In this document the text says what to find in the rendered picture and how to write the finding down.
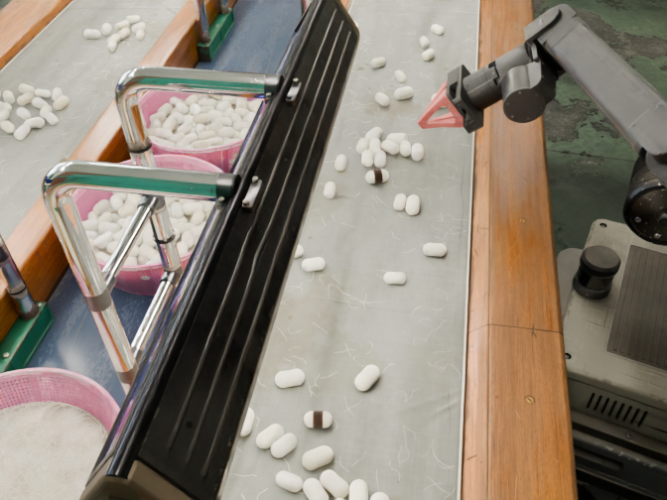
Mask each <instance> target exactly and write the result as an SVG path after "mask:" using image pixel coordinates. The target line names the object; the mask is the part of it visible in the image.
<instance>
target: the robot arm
mask: <svg viewBox="0 0 667 500"><path fill-rule="evenodd" d="M524 34H525V41H526V42H525V43H523V44H521V45H520V46H518V47H516V48H515V49H513V50H511V51H509V52H508V53H506V54H504V55H503V56H501V57H499V58H498V59H496V60H494V61H493V62H490V63H489V64H487V65H485V66H484V67H482V68H480V69H479V70H477V71H475V72H474V73H472V74H470V72H469V71H468V70H467V68H466V67H465V65H464V64H461V65H460V66H458V67H456V68H455V69H453V70H451V71H450V72H448V81H445V82H444V83H443V84H442V86H441V88H440V89H439V91H438V92H437V94H436V95H435V97H434V98H433V100H432V101H431V103H430V105H429V106H428V107H427V109H426V110H425V112H424V113H423V114H422V116H421V117H420V119H419V120H418V125H419V126H420V127H421V128H422V129H429V128H440V127H452V128H465V129H466V130H467V132H468V133H469V134H470V133H472V132H474V131H476V130H478V129H480V128H482V127H483V120H484V109H486V108H487V107H489V106H491V105H493V104H495V103H496V102H498V101H500V100H502V102H503V112H504V114H505V116H506V117H507V118H508V119H510V120H511V121H513V122H517V123H527V122H531V121H533V120H535V119H537V118H538V117H540V116H541V115H542V113H543V112H544V110H545V107H546V104H548V103H549V102H551V101H552V100H553V99H554V98H555V97H556V94H557V92H556V81H557V80H558V79H559V77H558V76H561V75H562V74H564V73H565V72H566V73H567V74H568V75H569V77H571V78H572V79H573V80H574V82H575V83H576V84H577V85H578V86H579V87H580V88H581V90H582V91H583V92H584V93H585V94H586V95H587V97H588V98H589V99H590V100H591V101H592V102H593V103H594V105H595V106H596V107H597V108H598V109H599V110H600V112H601V113H602V114H603V115H604V116H605V118H606V119H607V120H608V121H609V122H610V123H611V124H612V126H613V127H614V128H615V129H616V130H617V131H618V133H619V134H620V135H621V136H622V137H623V138H624V139H625V141H626V142H627V143H628V144H629V147H631V148H632V150H633V151H635V153H636V154H637V155H638V156H639V157H640V158H641V159H642V161H643V162H644V163H645V164H646V166H647V168H648V169H649V170H650V171H651V172H652V173H653V174H654V176H655V178H656V179H657V180H658V181H659V182H661V183H662V184H663V185H664V186H665V187H666V188H667V99H666V98H665V97H664V96H663V95H662V94H661V93H660V92H659V91H658V90H657V89H656V88H654V87H653V86H652V85H651V84H650V83H649V82H648V81H647V80H646V79H645V78H644V77H642V76H641V75H640V74H639V73H638V72H637V71H636V69H634V68H633V67H632V66H630V65H629V64H628V63H627V62H626V61H625V60H624V59H623V58H622V57H621V56H620V55H618V54H617V53H616V52H615V51H614V50H613V49H612V48H611V47H610V46H609V45H608V44H606V43H605V42H604V41H603V40H602V39H601V38H600V37H599V36H598V35H597V34H596V33H595V32H594V31H593V30H592V29H591V28H590V27H589V26H588V25H587V24H586V23H585V22H584V21H583V20H582V19H581V17H580V16H579V15H578V14H577V13H576V12H575V11H574V10H573V9H572V8H571V7H570V6H569V5H567V4H560V5H557V6H555V7H553V8H551V9H549V10H548V11H546V12H545V13H544V14H542V15H541V16H540V17H538V18H537V19H536V20H534V21H533V22H532V23H530V24H529V25H528V26H526V27H525V28H524ZM442 106H446V107H447V108H448V109H449V110H450V113H448V114H445V115H443V116H440V117H437V118H433V119H430V118H431V116H432V115H433V114H434V113H436V112H437V111H438V110H439V109H440V108H441V107H442ZM429 119H430V120H429Z"/></svg>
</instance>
